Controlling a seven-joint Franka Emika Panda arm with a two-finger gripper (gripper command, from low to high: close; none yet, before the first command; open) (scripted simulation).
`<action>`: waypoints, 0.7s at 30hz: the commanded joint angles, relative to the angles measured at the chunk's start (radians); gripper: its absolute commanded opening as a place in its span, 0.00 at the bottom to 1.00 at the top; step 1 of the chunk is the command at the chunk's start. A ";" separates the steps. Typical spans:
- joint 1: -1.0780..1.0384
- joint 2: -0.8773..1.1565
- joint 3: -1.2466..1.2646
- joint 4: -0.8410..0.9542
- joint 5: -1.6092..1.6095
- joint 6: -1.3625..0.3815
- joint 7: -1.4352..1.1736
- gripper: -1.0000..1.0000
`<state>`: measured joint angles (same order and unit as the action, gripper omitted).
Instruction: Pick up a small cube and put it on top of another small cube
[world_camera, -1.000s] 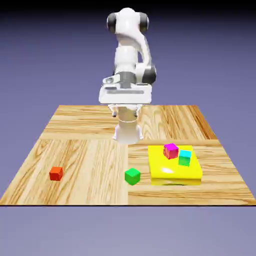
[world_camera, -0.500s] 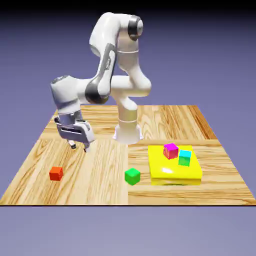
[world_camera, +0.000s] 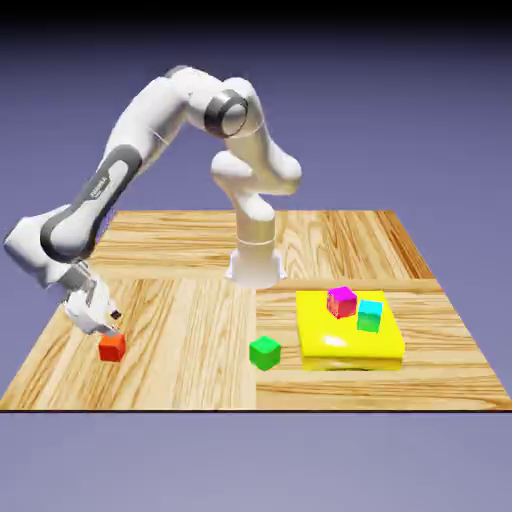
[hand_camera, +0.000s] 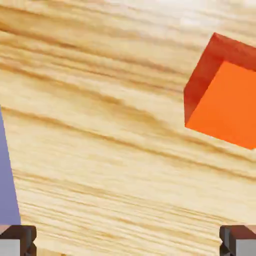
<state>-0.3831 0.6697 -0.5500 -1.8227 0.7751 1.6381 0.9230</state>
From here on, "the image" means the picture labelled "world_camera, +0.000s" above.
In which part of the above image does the large yellow box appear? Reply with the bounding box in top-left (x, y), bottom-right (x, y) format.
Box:
top-left (295, 290), bottom-right (406, 372)

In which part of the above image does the small red cube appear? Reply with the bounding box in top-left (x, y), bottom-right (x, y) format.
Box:
top-left (98, 332), bottom-right (127, 364)

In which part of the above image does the small green cube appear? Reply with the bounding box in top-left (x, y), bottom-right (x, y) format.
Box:
top-left (248, 335), bottom-right (282, 372)

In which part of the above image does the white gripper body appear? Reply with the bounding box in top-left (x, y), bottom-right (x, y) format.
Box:
top-left (63, 277), bottom-right (115, 336)

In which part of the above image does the small cyan cube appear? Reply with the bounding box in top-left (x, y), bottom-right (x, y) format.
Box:
top-left (356, 298), bottom-right (384, 334)

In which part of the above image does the small magenta cube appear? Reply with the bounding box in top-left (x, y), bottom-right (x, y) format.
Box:
top-left (326, 285), bottom-right (358, 320)

